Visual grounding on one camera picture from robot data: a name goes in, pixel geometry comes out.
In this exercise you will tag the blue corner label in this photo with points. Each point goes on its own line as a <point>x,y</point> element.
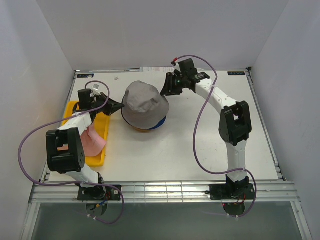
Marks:
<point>85,75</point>
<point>236,73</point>

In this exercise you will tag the white paper strip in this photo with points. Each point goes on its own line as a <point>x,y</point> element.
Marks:
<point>166,69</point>

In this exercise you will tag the aluminium front rail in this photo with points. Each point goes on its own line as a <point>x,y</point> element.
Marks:
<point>166,192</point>

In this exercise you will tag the blue corner label right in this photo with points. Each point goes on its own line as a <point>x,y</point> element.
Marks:
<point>236,73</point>

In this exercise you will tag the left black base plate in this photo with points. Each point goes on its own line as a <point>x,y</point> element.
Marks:
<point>99,193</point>

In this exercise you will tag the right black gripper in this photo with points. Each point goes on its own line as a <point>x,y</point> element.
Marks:
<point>169,89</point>

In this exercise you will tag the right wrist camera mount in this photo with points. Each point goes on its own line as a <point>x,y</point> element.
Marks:
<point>176,65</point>

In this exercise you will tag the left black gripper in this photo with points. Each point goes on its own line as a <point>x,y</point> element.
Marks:
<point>111,107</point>

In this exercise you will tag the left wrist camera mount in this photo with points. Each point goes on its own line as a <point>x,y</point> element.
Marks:
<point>95,90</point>

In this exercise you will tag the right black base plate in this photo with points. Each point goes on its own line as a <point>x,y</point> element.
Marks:
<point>226,192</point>

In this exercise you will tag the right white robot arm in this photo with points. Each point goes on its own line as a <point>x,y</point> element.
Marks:
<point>235,123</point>

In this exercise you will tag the yellow plastic bin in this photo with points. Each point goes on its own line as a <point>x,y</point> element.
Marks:
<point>82,121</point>

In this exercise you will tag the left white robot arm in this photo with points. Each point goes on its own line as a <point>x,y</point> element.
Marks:
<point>64,147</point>

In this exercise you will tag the pink hat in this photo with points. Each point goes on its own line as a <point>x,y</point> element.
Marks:
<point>92,142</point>

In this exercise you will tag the blue corner label left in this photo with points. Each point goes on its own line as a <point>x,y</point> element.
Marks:
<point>85,75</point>

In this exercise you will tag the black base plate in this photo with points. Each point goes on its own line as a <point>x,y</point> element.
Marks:
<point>99,193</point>
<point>226,192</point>

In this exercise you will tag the blue hat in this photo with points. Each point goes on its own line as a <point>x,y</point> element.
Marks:
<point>158,125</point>

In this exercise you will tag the grey hat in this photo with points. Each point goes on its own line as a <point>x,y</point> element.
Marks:
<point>144,106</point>

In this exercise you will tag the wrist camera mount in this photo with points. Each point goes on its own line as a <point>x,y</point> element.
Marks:
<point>95,90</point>
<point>176,65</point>

